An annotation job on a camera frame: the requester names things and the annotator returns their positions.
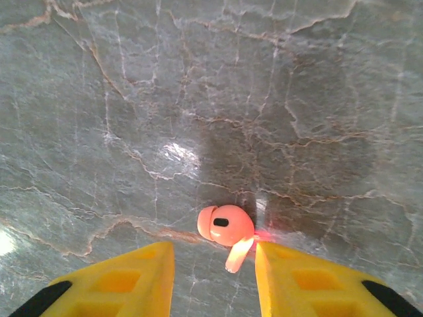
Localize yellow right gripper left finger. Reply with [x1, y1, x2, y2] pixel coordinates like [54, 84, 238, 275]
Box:
[8, 240, 175, 317]

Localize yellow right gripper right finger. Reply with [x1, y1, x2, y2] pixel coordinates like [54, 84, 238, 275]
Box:
[254, 240, 423, 317]

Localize pink wireless earbud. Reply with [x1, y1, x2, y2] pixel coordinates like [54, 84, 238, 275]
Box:
[197, 203, 256, 274]

